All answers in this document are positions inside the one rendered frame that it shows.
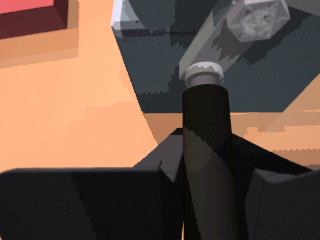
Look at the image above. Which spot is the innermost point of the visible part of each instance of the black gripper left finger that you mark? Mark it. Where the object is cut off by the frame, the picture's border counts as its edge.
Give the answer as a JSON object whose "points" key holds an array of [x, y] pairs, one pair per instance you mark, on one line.
{"points": [[142, 202]]}

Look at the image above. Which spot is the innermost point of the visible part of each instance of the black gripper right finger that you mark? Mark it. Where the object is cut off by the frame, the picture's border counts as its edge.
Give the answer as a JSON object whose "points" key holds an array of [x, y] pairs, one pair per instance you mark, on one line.
{"points": [[278, 199]]}

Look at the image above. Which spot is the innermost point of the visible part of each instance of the red rectangular block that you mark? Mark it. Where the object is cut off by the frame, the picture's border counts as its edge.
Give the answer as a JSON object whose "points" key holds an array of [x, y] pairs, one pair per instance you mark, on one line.
{"points": [[24, 17]]}

